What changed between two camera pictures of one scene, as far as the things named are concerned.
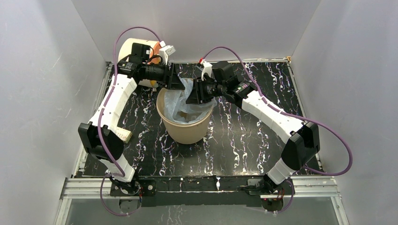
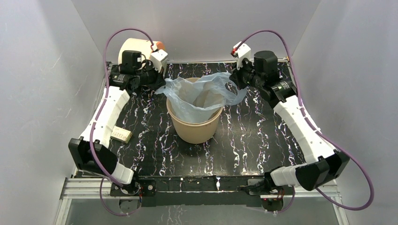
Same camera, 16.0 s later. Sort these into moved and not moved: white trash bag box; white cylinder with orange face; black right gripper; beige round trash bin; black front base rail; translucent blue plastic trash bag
Moved: translucent blue plastic trash bag; black right gripper; beige round trash bin
Not moved: white cylinder with orange face; black front base rail; white trash bag box
